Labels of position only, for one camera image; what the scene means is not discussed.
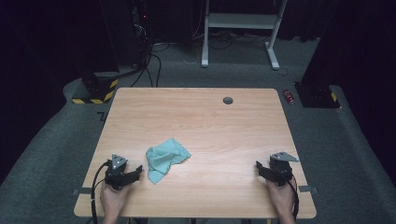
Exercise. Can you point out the person's left hand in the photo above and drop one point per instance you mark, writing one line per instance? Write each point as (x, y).
(112, 200)

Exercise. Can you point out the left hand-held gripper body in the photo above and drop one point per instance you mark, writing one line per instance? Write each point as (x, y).
(116, 174)

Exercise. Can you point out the teal cloth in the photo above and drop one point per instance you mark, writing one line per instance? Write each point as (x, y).
(162, 158)

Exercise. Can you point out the person's right hand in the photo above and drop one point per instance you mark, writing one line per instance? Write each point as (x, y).
(285, 199)

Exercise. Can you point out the grey round table grommet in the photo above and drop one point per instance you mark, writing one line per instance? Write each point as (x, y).
(228, 100)

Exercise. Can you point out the grey tape strip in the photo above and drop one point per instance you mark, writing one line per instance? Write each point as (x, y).
(308, 189)
(82, 191)

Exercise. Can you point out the black stand base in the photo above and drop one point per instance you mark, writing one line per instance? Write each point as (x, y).
(317, 96)

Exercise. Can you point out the red can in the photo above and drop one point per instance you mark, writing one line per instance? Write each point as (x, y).
(288, 96)

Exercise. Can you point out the dark equipment rack with light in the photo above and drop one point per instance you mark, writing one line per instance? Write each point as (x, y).
(141, 28)

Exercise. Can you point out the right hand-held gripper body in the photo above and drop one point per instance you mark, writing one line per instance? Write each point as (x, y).
(280, 169)

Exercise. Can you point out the black base with yellow stripes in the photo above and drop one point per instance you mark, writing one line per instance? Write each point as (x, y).
(98, 90)

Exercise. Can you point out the white metal stand frame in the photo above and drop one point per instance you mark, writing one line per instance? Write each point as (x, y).
(241, 21)

